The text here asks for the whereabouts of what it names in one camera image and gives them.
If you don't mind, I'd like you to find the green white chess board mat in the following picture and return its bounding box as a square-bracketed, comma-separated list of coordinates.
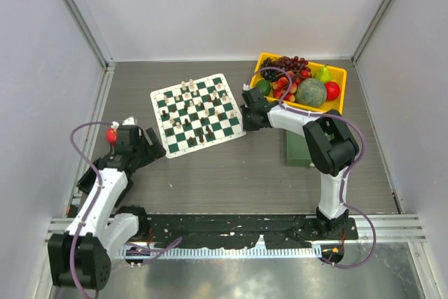
[150, 74, 246, 159]

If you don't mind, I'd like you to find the aluminium frame rail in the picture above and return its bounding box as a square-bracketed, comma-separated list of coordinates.
[45, 213, 426, 268]

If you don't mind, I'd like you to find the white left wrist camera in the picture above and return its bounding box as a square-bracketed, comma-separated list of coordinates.
[111, 116, 138, 131]

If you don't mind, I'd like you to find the dark red grape bunch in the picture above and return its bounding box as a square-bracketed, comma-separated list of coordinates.
[272, 56, 311, 73]

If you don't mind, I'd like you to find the green yellow pear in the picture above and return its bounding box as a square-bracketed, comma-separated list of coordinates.
[314, 64, 332, 84]

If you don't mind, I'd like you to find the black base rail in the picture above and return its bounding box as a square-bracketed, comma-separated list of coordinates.
[129, 214, 358, 249]

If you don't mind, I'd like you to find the green netted melon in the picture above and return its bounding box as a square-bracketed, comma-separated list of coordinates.
[295, 78, 327, 108]

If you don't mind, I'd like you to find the green plastic tray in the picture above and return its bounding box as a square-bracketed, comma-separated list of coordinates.
[284, 131, 314, 167]

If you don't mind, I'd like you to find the red apple in bin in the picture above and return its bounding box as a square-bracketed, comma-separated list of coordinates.
[325, 81, 341, 102]

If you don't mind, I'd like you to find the green lime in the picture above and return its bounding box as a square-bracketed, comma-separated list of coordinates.
[255, 79, 272, 96]

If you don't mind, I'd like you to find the red cherry bunch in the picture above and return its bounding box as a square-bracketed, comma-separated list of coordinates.
[272, 70, 312, 103]

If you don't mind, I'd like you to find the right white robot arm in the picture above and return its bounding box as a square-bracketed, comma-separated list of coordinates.
[241, 88, 359, 239]

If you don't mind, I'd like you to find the yellow plastic fruit bin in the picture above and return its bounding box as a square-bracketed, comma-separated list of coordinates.
[248, 53, 347, 113]

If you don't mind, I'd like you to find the black grape bunch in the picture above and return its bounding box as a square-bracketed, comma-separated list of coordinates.
[260, 57, 279, 83]

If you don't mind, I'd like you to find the red apple on table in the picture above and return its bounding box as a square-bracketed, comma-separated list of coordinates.
[106, 127, 117, 146]

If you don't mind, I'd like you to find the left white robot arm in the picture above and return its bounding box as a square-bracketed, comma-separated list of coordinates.
[48, 117, 166, 293]

